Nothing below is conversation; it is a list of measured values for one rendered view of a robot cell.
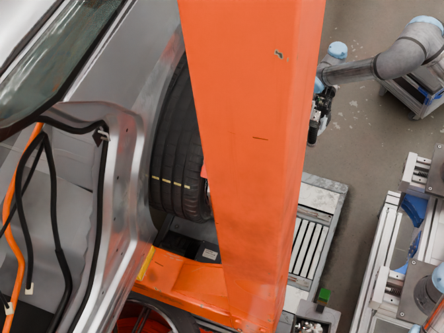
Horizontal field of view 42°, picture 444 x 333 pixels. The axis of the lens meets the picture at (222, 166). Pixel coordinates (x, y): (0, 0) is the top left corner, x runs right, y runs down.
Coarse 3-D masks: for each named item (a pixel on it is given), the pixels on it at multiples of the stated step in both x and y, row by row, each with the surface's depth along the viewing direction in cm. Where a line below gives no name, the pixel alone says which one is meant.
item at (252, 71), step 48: (192, 0) 70; (240, 0) 67; (288, 0) 64; (192, 48) 78; (240, 48) 75; (288, 48) 71; (240, 96) 84; (288, 96) 80; (240, 144) 96; (288, 144) 91; (240, 192) 112; (288, 192) 112; (240, 240) 135; (288, 240) 148; (240, 288) 170
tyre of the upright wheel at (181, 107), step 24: (168, 96) 196; (192, 96) 194; (168, 120) 194; (192, 120) 192; (168, 144) 194; (192, 144) 192; (168, 168) 197; (192, 168) 194; (168, 192) 203; (192, 192) 198; (192, 216) 209
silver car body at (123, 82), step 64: (0, 0) 121; (64, 0) 130; (128, 0) 146; (0, 64) 117; (64, 64) 130; (128, 64) 150; (0, 128) 117; (64, 128) 138; (128, 128) 167; (0, 192) 199; (64, 192) 196; (128, 192) 182; (0, 256) 211; (64, 256) 188; (128, 256) 196; (0, 320) 199; (64, 320) 184
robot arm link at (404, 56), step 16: (400, 48) 187; (416, 48) 186; (320, 64) 223; (352, 64) 204; (368, 64) 197; (384, 64) 190; (400, 64) 188; (416, 64) 188; (320, 80) 218; (336, 80) 212; (352, 80) 206; (384, 80) 196
